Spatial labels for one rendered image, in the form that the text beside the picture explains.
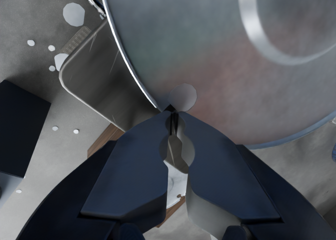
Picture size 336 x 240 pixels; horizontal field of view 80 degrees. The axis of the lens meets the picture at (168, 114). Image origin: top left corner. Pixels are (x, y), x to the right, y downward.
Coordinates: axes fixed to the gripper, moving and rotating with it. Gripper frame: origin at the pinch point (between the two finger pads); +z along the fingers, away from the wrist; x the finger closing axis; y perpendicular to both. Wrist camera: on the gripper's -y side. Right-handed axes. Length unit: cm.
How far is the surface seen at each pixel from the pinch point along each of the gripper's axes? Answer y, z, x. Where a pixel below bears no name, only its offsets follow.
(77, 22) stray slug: -4.3, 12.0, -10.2
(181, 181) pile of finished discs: 57, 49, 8
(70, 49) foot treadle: 7, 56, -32
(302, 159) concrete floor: 107, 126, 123
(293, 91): -0.1, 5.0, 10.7
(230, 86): -1.1, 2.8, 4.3
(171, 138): 3.0, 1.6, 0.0
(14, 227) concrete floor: 103, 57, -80
